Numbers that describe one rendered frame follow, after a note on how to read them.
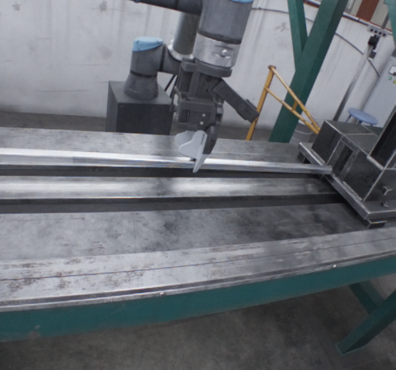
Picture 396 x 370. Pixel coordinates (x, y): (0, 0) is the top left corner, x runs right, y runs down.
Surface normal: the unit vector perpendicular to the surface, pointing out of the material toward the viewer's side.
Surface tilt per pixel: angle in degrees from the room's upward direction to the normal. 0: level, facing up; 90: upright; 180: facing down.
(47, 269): 0
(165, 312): 90
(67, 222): 0
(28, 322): 90
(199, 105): 90
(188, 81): 90
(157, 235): 0
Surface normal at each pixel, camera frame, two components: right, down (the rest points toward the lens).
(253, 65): 0.29, 0.59
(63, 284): 0.23, -0.81
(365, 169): -0.93, -0.02
